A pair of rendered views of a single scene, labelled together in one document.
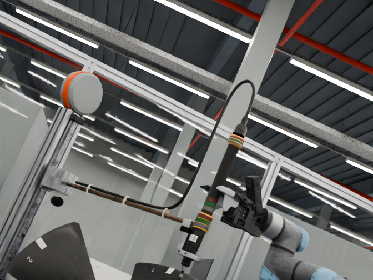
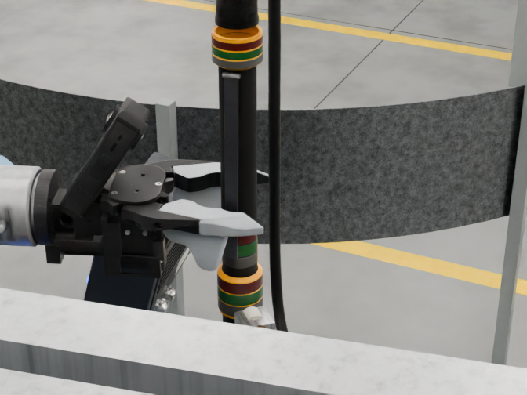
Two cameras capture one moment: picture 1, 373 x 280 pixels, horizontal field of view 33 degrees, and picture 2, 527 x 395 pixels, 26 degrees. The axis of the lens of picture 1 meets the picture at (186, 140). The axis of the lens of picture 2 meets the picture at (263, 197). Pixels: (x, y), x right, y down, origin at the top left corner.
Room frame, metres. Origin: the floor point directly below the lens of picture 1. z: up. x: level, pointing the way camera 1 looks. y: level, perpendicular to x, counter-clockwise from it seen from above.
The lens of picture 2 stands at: (2.54, 0.32, 2.18)
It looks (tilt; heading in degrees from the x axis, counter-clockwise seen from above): 29 degrees down; 209
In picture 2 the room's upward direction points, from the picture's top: straight up
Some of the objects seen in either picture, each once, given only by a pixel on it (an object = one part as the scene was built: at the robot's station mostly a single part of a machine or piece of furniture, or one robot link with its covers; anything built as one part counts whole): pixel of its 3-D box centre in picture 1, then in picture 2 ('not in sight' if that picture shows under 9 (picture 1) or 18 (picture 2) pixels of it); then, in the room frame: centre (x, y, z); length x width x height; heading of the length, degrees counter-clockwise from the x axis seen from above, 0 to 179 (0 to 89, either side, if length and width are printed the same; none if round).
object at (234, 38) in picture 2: (235, 141); (237, 46); (1.75, -0.13, 1.81); 0.04 x 0.04 x 0.03
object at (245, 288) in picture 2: (204, 218); (240, 277); (1.75, -0.13, 1.58); 0.04 x 0.04 x 0.01
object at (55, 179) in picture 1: (58, 180); not in sight; (2.16, 0.34, 1.55); 0.10 x 0.07 x 0.08; 49
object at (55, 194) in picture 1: (58, 199); not in sight; (2.14, 0.31, 1.50); 0.05 x 0.04 x 0.05; 49
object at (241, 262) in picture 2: (207, 209); (239, 254); (1.75, -0.13, 1.61); 0.03 x 0.03 x 0.01
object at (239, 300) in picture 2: (202, 221); (240, 288); (1.75, -0.13, 1.57); 0.04 x 0.04 x 0.01
